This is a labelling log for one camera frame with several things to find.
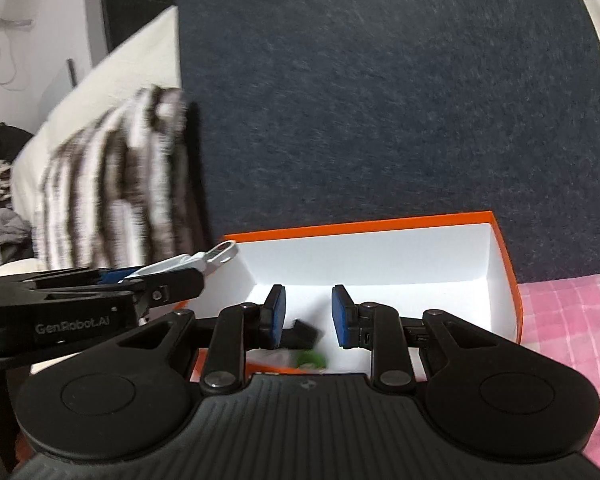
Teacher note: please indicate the black garment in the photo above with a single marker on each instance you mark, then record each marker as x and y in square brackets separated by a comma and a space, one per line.
[10, 140]

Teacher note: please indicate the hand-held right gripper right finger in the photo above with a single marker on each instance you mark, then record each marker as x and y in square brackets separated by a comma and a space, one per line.
[340, 316]

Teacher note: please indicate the small green item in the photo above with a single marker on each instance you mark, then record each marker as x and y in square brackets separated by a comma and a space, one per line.
[312, 360]

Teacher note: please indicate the pink checked bed sheet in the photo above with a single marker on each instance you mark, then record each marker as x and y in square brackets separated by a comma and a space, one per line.
[570, 330]

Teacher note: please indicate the striped brown white fur blanket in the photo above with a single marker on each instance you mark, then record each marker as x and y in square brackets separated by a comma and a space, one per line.
[120, 185]

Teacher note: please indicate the orange cardboard box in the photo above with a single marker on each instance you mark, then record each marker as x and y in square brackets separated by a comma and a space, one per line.
[380, 260]

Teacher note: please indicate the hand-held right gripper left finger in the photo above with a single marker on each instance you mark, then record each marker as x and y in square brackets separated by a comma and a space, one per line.
[278, 316]

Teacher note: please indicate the dark grey felt headboard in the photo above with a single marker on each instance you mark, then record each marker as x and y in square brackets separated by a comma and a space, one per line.
[380, 85]

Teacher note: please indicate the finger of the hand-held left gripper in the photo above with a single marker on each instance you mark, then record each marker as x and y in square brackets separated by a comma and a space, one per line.
[175, 287]
[120, 276]

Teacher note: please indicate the grey clothes pile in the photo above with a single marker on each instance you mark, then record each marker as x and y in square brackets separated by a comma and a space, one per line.
[2, 235]

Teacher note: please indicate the small black item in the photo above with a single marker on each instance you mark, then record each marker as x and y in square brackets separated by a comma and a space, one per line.
[305, 334]

